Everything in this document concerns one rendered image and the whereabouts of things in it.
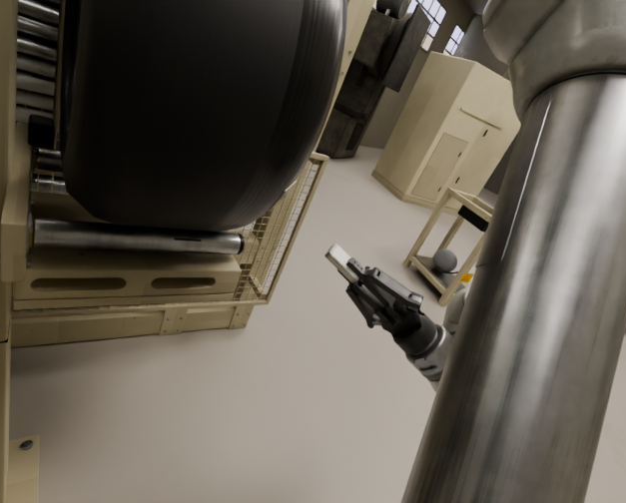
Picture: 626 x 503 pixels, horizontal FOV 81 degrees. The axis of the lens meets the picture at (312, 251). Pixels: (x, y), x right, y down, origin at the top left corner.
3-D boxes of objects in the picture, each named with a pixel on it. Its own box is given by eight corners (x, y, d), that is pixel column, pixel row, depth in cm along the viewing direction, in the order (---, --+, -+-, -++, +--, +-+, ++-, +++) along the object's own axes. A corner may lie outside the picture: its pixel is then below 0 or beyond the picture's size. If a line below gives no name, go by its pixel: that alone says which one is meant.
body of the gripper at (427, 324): (436, 349, 61) (398, 312, 60) (399, 360, 67) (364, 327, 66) (444, 318, 67) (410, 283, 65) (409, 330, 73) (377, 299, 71)
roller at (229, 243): (24, 248, 56) (23, 246, 53) (25, 219, 57) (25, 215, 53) (235, 255, 77) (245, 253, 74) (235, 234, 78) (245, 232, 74)
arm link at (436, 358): (417, 384, 68) (395, 363, 67) (428, 347, 74) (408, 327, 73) (459, 375, 61) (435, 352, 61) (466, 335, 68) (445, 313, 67)
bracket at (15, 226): (-1, 282, 51) (-1, 223, 47) (15, 166, 78) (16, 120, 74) (29, 282, 53) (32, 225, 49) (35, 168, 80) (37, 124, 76)
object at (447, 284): (440, 305, 298) (498, 222, 263) (402, 263, 344) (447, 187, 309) (469, 308, 314) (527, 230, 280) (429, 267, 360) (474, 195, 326)
